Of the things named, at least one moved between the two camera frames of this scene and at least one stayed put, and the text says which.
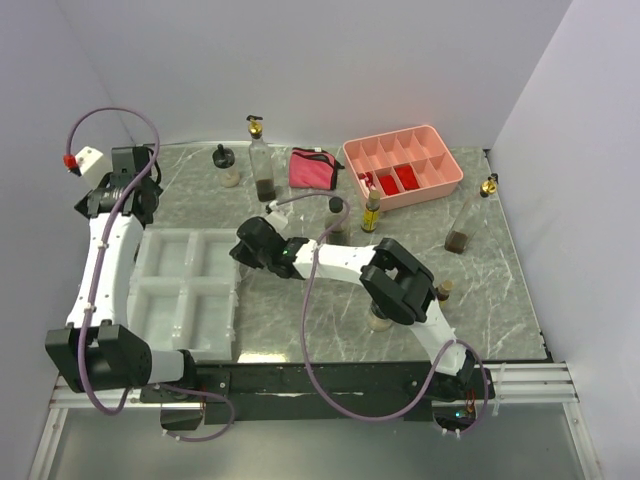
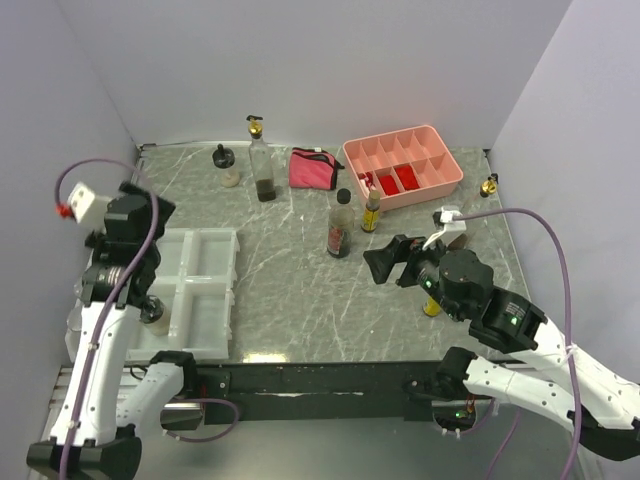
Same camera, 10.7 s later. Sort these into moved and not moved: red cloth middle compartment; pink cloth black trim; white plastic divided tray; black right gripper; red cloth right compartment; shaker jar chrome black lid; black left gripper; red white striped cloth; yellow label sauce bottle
Moved: black right gripper; shaker jar chrome black lid; black left gripper
Not moved: pink cloth black trim; red cloth right compartment; white plastic divided tray; red white striped cloth; yellow label sauce bottle; red cloth middle compartment
